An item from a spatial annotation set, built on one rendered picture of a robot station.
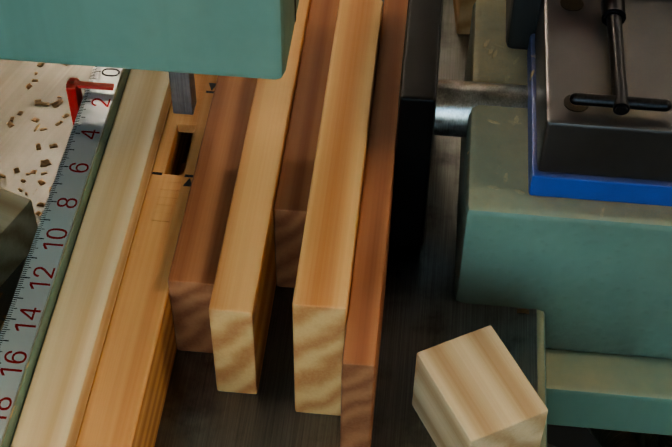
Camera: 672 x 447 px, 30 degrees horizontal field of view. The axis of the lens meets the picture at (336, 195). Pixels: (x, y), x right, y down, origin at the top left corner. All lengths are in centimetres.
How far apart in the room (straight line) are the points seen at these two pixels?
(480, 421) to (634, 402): 12
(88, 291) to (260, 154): 10
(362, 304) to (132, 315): 9
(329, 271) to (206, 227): 7
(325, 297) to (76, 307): 10
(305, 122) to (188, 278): 10
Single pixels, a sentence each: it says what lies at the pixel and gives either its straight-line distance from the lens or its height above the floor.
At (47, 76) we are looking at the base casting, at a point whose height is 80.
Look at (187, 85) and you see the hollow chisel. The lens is 55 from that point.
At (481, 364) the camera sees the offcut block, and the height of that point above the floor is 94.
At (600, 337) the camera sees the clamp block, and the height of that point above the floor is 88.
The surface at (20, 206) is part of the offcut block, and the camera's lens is 69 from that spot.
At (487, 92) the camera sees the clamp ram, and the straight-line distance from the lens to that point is 55.
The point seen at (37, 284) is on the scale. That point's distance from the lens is 49.
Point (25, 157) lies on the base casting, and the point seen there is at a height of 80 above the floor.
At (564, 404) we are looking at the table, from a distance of 58.
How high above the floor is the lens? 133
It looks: 47 degrees down
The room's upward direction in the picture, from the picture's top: 1 degrees clockwise
